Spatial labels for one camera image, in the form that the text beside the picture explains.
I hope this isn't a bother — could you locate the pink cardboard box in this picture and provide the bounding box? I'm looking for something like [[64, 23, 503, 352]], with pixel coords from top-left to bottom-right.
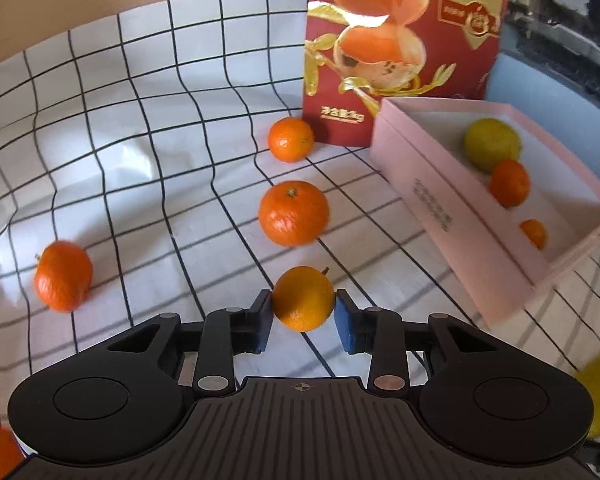
[[369, 97, 600, 328]]

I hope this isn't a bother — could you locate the orange mandarin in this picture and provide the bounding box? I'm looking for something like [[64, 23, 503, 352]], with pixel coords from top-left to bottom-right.
[[268, 116, 315, 163], [258, 180, 330, 248], [519, 219, 549, 251], [271, 266, 337, 333], [33, 240, 94, 314], [488, 159, 531, 209]]

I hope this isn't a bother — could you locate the white black checkered cloth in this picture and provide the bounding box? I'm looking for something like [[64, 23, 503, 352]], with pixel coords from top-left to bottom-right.
[[0, 0, 600, 461]]

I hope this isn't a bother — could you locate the yellow speckled pear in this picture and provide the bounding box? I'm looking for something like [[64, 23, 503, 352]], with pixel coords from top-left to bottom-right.
[[462, 118, 523, 173]]

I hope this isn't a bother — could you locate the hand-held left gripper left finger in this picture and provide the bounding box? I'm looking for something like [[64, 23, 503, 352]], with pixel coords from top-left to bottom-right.
[[107, 289, 273, 396]]

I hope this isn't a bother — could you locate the glass sided computer case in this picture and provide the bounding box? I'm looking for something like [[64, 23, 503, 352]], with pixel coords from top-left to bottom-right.
[[485, 0, 600, 201]]

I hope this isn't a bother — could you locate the red snack bag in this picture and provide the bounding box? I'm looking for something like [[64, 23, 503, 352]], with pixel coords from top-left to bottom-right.
[[301, 0, 512, 148]]

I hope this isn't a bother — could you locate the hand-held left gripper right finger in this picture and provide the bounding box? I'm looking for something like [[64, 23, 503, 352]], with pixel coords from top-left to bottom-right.
[[332, 289, 486, 396]]

